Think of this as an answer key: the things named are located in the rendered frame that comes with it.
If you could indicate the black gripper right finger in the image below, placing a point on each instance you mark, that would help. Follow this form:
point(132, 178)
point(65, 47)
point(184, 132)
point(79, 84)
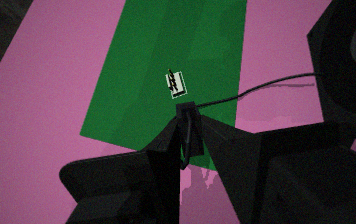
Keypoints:
point(242, 158)

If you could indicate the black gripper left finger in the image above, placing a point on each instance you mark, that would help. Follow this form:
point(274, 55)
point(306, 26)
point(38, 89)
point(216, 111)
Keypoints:
point(155, 169)

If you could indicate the black cable with plug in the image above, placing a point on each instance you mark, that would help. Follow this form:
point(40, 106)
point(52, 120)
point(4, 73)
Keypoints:
point(189, 121)

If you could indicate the dark green circuit board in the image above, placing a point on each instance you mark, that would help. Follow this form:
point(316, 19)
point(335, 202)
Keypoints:
point(163, 53)

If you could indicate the black cooling fan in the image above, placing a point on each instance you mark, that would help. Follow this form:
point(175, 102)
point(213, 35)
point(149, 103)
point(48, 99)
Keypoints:
point(332, 47)

